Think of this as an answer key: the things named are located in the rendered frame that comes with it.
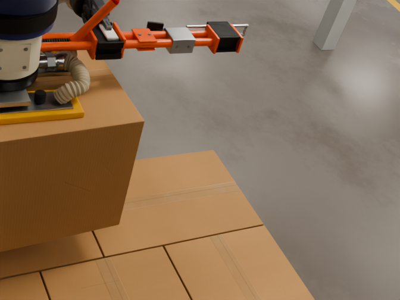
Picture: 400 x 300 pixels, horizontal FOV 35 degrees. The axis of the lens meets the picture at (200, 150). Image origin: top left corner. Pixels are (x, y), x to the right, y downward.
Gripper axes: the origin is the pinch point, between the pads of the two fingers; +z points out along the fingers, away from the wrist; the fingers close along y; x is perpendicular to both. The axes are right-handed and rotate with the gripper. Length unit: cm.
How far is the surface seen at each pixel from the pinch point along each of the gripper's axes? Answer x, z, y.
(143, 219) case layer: -22, 7, 66
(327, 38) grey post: -244, -160, 110
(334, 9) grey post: -243, -164, 89
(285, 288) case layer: -56, 45, 66
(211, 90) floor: -133, -124, 120
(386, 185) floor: -197, -30, 120
